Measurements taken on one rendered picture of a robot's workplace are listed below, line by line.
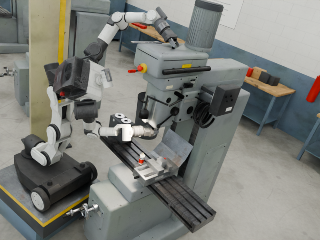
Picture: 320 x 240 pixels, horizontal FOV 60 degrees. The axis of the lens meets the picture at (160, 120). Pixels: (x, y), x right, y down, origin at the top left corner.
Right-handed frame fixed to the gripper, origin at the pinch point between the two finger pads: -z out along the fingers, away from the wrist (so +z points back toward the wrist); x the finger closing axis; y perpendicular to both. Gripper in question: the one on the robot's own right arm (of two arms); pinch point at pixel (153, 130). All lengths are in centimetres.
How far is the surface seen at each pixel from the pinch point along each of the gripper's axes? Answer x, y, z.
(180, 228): -20, 105, -46
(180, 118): -8.5, -15.3, -15.2
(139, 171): -17.0, 24.8, 14.7
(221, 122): -9, -10, -59
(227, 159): 85, 121, -200
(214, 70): -1, -52, -39
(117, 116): 43.4, 11.9, 13.4
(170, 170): -21.5, 24.7, -10.7
